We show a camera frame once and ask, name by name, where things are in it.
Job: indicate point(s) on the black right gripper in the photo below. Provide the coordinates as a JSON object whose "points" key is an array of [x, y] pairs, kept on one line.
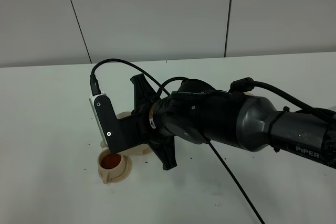
{"points": [[154, 121]]}

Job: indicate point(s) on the brown teapot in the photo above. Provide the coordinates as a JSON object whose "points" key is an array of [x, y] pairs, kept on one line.
{"points": [[139, 150]]}

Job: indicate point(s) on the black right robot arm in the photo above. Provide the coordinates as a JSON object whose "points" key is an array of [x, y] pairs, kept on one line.
{"points": [[199, 113]]}

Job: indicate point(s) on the brown teapot saucer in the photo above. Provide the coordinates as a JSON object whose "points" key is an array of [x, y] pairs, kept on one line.
{"points": [[249, 93]]}

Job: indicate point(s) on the front cup saucer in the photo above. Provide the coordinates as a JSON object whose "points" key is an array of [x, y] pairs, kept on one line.
{"points": [[127, 171]]}

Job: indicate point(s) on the front brown teacup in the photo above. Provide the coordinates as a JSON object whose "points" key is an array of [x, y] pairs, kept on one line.
{"points": [[110, 166]]}

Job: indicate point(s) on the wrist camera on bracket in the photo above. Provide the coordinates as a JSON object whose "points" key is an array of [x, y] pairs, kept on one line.
{"points": [[118, 132]]}

